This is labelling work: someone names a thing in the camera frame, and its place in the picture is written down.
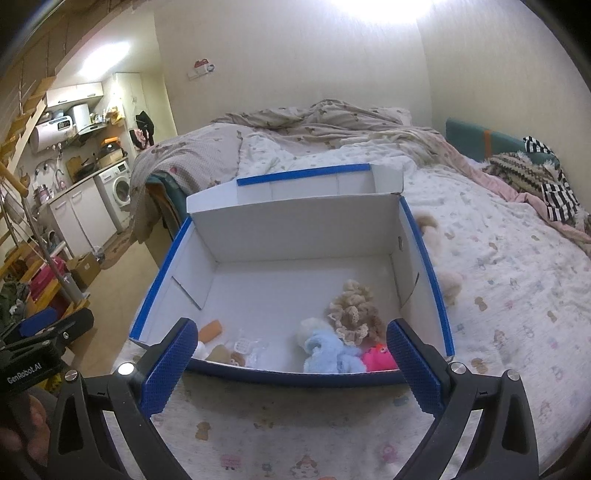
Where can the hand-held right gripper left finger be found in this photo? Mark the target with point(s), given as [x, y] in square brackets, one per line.
[168, 369]

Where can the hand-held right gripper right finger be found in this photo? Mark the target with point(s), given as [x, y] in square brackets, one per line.
[415, 369]

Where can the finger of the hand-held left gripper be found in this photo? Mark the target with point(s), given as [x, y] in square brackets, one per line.
[60, 325]

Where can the pink fluffy scrunchie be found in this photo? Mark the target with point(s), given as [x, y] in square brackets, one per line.
[378, 357]

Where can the small bear hair clip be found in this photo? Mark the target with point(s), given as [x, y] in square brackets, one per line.
[238, 359]

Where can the beige crochet scrunchie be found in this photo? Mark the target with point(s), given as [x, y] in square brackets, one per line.
[353, 295]
[353, 330]

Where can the clear plastic packet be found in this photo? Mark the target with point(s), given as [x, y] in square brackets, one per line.
[249, 347]

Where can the blue white cardboard box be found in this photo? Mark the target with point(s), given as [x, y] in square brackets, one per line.
[286, 240]

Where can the person's left hand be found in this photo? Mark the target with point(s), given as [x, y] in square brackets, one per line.
[30, 415]

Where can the red plastic bin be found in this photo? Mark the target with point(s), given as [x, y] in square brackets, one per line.
[46, 279]

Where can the brown cardboard box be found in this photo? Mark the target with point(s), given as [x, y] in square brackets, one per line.
[83, 271]

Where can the light blue fluffy scrunchie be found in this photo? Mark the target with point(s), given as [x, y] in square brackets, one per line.
[328, 355]

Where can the cream plush toy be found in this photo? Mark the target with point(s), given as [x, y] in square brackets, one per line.
[429, 228]
[450, 284]

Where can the brown floor rug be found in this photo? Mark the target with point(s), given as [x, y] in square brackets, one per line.
[115, 250]

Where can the bed with printed sheet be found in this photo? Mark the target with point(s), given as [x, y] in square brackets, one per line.
[498, 300]

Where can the white base cabinet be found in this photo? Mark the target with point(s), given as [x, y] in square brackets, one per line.
[78, 217]

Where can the white fluffy pom-pom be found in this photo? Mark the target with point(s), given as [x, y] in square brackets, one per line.
[313, 328]

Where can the white washing machine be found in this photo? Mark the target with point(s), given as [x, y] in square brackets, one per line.
[117, 187]

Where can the white water heater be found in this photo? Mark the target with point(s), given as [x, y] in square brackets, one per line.
[51, 134]

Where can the pink blanket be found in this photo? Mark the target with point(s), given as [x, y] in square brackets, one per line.
[489, 184]

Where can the yellow wooden staircase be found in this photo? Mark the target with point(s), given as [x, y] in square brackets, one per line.
[23, 120]

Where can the white range hood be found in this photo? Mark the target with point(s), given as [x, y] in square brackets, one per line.
[82, 117]

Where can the hanging dark clothes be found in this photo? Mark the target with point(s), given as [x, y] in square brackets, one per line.
[144, 127]

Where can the brown crochet blanket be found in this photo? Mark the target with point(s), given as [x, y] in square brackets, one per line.
[517, 171]

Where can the black white striped cloth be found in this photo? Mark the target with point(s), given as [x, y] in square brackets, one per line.
[556, 189]

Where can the green headboard cushion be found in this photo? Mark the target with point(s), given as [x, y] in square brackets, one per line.
[475, 136]

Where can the white tall cupboard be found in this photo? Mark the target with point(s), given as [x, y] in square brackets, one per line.
[134, 92]

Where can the beige printed quilt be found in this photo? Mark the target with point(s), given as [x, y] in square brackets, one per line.
[295, 129]

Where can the white wall cabinet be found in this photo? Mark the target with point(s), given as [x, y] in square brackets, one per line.
[74, 94]

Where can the wall hook with ornament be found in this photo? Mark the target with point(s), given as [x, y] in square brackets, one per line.
[202, 68]

